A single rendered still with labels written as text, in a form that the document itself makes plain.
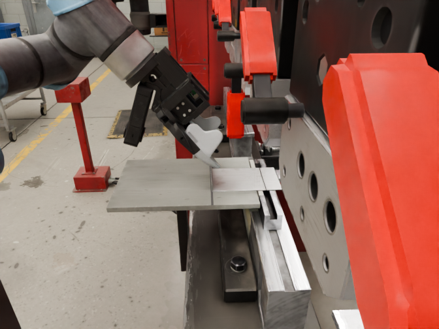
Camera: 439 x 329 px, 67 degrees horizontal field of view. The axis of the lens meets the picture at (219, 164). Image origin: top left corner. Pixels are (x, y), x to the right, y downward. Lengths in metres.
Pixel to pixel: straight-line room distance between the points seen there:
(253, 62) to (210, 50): 1.19
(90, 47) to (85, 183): 2.11
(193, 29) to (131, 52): 0.90
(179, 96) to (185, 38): 0.89
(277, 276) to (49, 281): 1.62
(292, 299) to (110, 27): 0.46
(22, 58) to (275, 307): 0.49
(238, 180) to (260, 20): 0.42
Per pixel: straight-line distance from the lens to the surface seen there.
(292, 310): 0.52
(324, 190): 0.19
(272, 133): 0.34
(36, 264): 2.13
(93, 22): 0.54
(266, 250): 0.54
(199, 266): 0.64
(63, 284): 1.96
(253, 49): 0.24
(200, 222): 0.74
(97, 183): 2.59
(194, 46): 1.43
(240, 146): 0.97
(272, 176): 0.66
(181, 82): 0.55
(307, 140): 0.22
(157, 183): 0.64
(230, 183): 0.63
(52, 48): 0.59
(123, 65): 0.54
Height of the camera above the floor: 1.33
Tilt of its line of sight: 28 degrees down
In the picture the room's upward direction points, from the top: straight up
